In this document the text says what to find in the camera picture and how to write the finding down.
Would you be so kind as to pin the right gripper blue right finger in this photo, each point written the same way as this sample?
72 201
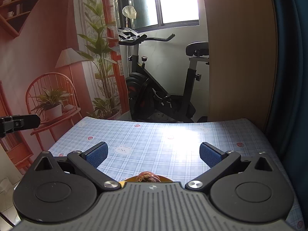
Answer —
221 164

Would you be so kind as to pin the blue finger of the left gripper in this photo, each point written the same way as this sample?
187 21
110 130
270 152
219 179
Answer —
24 122

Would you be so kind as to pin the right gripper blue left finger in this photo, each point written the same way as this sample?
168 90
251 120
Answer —
86 165

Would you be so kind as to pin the red apple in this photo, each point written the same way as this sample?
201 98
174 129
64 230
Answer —
147 176

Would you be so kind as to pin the blue plaid tablecloth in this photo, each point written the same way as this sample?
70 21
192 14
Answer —
169 150

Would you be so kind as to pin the yellow plate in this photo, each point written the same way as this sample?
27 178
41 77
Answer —
133 179

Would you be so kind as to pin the dark teal curtain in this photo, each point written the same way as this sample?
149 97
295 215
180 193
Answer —
286 127

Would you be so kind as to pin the black exercise bike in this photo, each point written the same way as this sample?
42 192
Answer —
161 76

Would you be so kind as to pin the wooden wardrobe panel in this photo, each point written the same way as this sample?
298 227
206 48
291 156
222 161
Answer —
243 56

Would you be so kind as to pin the white lamp on bike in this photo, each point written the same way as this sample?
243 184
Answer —
129 12

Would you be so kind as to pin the window with dark frame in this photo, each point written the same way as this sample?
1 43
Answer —
158 14

